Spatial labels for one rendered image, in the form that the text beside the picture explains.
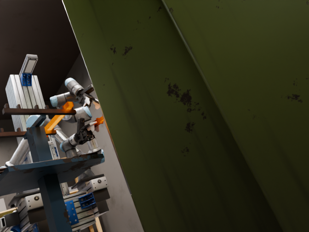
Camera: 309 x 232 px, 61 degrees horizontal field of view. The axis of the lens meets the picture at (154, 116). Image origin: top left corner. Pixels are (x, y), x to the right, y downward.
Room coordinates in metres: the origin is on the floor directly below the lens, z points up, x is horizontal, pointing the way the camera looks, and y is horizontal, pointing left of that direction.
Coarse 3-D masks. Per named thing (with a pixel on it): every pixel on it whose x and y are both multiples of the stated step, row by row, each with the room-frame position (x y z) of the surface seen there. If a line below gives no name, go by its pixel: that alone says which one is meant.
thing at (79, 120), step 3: (78, 120) 1.62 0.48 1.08; (81, 120) 1.62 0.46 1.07; (84, 120) 1.65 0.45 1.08; (78, 123) 1.62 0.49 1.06; (81, 123) 1.63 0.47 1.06; (84, 123) 1.66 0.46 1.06; (78, 126) 1.62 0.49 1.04; (81, 126) 1.64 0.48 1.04; (78, 129) 1.63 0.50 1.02; (78, 132) 1.63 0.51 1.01
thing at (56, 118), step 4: (64, 104) 1.09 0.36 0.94; (68, 104) 1.07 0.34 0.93; (72, 104) 1.09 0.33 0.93; (64, 108) 1.10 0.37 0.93; (68, 108) 1.10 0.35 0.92; (56, 116) 1.15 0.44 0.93; (60, 116) 1.14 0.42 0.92; (52, 120) 1.17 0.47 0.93; (56, 120) 1.16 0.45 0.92; (60, 120) 1.18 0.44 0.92; (48, 124) 1.20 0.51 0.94; (52, 124) 1.19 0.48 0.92; (56, 124) 1.21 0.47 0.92; (48, 128) 1.21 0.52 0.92; (52, 128) 1.23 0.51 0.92
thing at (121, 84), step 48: (96, 0) 0.90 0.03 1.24; (144, 0) 0.81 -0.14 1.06; (96, 48) 0.93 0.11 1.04; (144, 48) 0.85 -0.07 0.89; (144, 96) 0.88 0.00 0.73; (192, 96) 0.81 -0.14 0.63; (144, 144) 0.92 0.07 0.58; (192, 144) 0.84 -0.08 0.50; (144, 192) 0.95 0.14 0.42; (192, 192) 0.87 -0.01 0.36; (240, 192) 0.81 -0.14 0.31
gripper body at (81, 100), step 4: (80, 88) 1.61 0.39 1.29; (76, 92) 1.60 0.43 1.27; (80, 92) 1.61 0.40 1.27; (76, 96) 1.63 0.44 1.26; (80, 96) 1.62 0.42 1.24; (88, 96) 1.58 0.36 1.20; (92, 96) 1.63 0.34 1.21; (80, 100) 1.60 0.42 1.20; (84, 100) 1.59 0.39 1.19; (80, 104) 1.60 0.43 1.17
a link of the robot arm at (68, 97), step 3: (66, 93) 1.70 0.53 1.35; (69, 93) 1.70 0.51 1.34; (66, 96) 1.69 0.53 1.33; (69, 96) 1.70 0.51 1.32; (72, 96) 1.71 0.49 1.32; (75, 96) 1.71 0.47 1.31; (69, 99) 1.71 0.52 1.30; (72, 99) 1.72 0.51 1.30; (75, 99) 1.74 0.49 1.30; (75, 102) 1.77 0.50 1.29
